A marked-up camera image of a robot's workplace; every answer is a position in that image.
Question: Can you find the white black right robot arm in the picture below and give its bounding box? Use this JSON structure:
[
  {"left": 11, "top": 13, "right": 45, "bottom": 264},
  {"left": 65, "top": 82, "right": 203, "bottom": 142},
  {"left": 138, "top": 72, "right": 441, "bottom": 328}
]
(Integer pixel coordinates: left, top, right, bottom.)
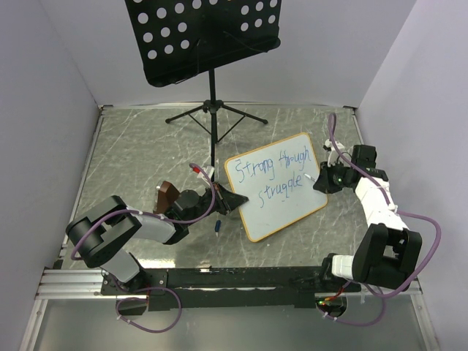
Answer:
[{"left": 313, "top": 140, "right": 422, "bottom": 291}]

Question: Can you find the brown wooden eraser block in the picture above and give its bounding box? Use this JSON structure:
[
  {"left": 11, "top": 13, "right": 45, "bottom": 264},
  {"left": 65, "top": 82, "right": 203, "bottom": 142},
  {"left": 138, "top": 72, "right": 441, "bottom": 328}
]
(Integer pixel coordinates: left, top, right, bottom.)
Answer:
[{"left": 153, "top": 181, "right": 181, "bottom": 219}]

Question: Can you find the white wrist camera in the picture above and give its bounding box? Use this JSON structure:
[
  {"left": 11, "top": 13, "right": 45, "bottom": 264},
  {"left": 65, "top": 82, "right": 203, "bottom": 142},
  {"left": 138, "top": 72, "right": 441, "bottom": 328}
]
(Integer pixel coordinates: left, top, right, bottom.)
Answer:
[
  {"left": 189, "top": 163, "right": 214, "bottom": 188},
  {"left": 323, "top": 139, "right": 345, "bottom": 167}
]

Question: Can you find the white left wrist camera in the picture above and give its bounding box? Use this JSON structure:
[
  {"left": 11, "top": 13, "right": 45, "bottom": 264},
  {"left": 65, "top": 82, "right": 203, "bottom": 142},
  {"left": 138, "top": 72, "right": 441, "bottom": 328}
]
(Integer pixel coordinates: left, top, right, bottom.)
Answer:
[{"left": 189, "top": 163, "right": 214, "bottom": 188}]

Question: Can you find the white whiteboard marker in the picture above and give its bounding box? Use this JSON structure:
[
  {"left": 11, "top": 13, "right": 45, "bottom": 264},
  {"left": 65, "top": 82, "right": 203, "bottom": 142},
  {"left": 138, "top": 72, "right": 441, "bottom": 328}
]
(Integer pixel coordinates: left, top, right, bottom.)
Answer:
[{"left": 304, "top": 173, "right": 316, "bottom": 182}]

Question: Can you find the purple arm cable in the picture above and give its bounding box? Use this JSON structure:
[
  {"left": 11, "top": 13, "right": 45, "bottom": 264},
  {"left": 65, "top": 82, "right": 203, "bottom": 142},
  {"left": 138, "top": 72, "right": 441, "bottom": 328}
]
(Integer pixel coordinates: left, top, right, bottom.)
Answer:
[
  {"left": 317, "top": 112, "right": 442, "bottom": 326},
  {"left": 69, "top": 162, "right": 219, "bottom": 261}
]

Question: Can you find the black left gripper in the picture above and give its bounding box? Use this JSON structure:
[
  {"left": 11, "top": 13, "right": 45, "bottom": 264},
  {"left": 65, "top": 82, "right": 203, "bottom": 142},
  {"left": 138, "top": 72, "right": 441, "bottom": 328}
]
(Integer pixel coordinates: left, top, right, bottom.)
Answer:
[{"left": 185, "top": 181, "right": 249, "bottom": 226}]

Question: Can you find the yellow framed whiteboard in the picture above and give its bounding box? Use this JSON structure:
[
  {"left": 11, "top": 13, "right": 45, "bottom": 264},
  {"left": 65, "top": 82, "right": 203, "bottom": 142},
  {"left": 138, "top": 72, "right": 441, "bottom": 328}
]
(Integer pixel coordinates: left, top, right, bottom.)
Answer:
[{"left": 224, "top": 132, "right": 328, "bottom": 242}]

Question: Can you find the blue marker cap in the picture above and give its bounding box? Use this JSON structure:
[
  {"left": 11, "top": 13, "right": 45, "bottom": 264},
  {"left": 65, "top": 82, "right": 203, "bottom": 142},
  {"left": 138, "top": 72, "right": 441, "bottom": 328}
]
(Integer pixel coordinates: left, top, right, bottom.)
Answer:
[{"left": 214, "top": 220, "right": 222, "bottom": 237}]

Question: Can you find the black music stand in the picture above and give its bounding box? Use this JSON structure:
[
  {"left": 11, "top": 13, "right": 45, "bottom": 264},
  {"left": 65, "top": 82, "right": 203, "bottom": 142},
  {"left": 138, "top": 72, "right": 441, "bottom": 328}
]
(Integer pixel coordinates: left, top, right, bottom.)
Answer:
[{"left": 125, "top": 0, "right": 282, "bottom": 152}]

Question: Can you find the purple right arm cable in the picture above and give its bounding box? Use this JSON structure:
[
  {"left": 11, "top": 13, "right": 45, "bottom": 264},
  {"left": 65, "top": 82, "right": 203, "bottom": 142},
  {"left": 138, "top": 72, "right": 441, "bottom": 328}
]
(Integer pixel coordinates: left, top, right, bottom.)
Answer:
[{"left": 317, "top": 112, "right": 442, "bottom": 326}]

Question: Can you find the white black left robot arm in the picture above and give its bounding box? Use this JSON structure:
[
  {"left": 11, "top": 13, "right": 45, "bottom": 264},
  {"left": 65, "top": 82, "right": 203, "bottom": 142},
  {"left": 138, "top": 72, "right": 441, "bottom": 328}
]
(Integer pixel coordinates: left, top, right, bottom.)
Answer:
[{"left": 66, "top": 181, "right": 249, "bottom": 294}]

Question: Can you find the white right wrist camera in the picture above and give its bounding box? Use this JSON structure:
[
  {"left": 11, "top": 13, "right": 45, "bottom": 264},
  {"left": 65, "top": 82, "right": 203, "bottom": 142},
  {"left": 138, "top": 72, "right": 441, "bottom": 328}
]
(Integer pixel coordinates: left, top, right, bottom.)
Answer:
[{"left": 323, "top": 139, "right": 345, "bottom": 167}]

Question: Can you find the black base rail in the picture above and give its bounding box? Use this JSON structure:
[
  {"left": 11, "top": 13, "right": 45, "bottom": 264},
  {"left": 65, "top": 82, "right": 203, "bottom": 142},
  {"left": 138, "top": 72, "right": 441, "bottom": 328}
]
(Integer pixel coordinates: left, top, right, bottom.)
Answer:
[{"left": 101, "top": 266, "right": 347, "bottom": 312}]

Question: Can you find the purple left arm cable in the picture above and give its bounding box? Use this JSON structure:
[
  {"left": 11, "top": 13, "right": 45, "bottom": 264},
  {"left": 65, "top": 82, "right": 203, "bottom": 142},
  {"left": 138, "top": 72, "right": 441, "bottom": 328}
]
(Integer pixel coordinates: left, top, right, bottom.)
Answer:
[{"left": 69, "top": 162, "right": 219, "bottom": 261}]

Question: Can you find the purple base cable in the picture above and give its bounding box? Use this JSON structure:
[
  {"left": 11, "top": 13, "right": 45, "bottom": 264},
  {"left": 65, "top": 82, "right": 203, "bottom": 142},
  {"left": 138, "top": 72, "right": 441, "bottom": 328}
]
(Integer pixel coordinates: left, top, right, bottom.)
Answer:
[{"left": 115, "top": 286, "right": 185, "bottom": 334}]

